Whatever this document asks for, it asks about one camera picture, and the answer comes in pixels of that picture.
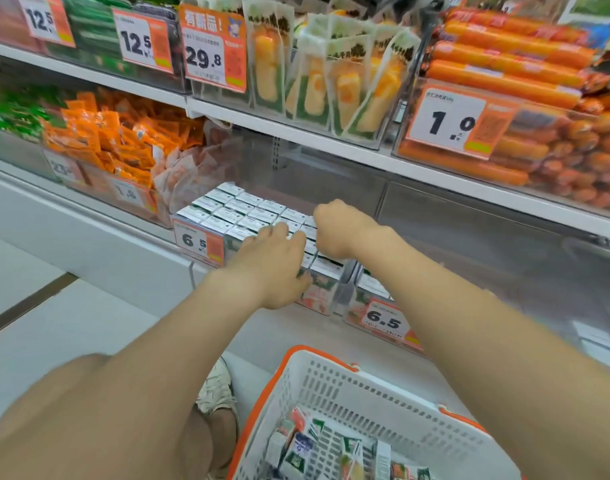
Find white lower shelf ledge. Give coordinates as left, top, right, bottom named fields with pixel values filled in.
left=0, top=154, right=436, bottom=368

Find large orange promo price tag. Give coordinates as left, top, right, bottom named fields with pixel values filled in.
left=178, top=3, right=248, bottom=93

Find small white grey box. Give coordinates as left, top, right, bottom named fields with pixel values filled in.
left=264, top=428, right=291, bottom=469

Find clear plastic sausage bin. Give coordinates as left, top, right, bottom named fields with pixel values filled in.
left=392, top=77, right=610, bottom=221

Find patterned shorts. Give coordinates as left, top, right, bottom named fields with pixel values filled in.
left=195, top=357, right=239, bottom=416

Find pile of green snack packets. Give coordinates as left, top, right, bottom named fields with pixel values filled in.
left=0, top=85, right=68, bottom=143

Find white shelf board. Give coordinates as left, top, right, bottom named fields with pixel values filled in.
left=0, top=40, right=610, bottom=241

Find blue white carton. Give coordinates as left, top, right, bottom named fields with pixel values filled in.
left=279, top=432, right=317, bottom=480

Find wide orange white price tag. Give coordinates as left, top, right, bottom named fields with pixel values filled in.
left=406, top=85, right=519, bottom=161

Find pile of orange snack packets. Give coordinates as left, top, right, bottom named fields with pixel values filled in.
left=43, top=91, right=205, bottom=188

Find person's right hand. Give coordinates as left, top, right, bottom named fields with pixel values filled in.
left=312, top=199, right=387, bottom=261

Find green white packet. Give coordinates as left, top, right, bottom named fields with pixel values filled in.
left=339, top=437, right=378, bottom=480

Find stack of dark green packets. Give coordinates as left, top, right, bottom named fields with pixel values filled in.
left=60, top=0, right=183, bottom=83

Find blue green printed packet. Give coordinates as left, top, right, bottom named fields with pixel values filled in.
left=557, top=0, right=610, bottom=51

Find person's left hand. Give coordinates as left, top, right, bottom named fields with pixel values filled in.
left=224, top=222, right=314, bottom=311

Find person's right forearm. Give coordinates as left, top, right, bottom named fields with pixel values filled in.
left=354, top=224, right=610, bottom=480

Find row of corn packets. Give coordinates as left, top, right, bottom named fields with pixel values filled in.
left=199, top=0, right=422, bottom=143

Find pile of orange sausages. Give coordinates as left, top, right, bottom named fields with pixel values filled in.
left=398, top=7, right=610, bottom=209

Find stack of red packets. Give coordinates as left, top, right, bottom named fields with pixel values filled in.
left=0, top=0, right=44, bottom=53

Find person's leg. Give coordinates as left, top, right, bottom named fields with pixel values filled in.
left=182, top=409, right=239, bottom=480

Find clear plastic divider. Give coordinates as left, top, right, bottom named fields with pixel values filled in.
left=332, top=259, right=360, bottom=316

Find rows of small white boxes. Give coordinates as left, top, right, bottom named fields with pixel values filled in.
left=175, top=182, right=421, bottom=348

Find person's left forearm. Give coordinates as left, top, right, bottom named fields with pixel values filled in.
left=0, top=267, right=268, bottom=480

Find white orange shopping basket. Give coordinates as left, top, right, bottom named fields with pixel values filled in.
left=227, top=345, right=525, bottom=480

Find pile of clear pink packets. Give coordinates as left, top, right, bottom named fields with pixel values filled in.
left=154, top=120, right=243, bottom=215

